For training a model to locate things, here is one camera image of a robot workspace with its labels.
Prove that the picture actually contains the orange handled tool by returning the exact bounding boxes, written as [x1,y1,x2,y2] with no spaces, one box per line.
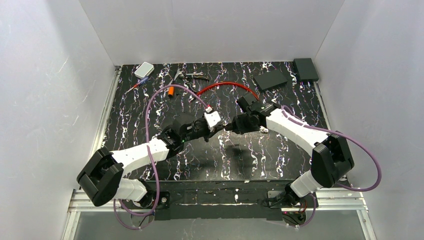
[167,68,183,98]

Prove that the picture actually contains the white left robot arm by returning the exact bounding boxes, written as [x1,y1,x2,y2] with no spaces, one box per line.
[76,112,221,207]

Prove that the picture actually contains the black box in corner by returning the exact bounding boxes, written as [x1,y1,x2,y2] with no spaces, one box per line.
[293,58,319,82]

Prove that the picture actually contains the red blue screwdriver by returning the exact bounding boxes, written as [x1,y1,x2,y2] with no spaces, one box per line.
[124,76,150,95]

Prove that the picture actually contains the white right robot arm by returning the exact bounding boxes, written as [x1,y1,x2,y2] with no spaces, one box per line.
[225,93,355,208]

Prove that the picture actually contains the red cable lock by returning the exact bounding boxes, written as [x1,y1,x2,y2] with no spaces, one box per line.
[196,82,261,101]

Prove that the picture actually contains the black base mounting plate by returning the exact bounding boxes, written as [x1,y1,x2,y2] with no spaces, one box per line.
[154,180,318,222]

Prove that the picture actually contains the black handled pliers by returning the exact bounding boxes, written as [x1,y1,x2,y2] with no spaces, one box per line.
[184,72,210,82]

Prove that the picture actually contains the flat black plate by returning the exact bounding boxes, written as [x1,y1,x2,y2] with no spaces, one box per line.
[253,69,290,92]

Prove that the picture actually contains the white rectangular box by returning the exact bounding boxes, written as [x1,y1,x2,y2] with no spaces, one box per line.
[134,62,155,79]

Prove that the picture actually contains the aluminium frame rail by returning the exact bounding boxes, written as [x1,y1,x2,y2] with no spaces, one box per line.
[61,65,369,240]

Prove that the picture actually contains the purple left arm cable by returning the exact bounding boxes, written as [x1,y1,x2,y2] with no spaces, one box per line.
[113,84,213,231]

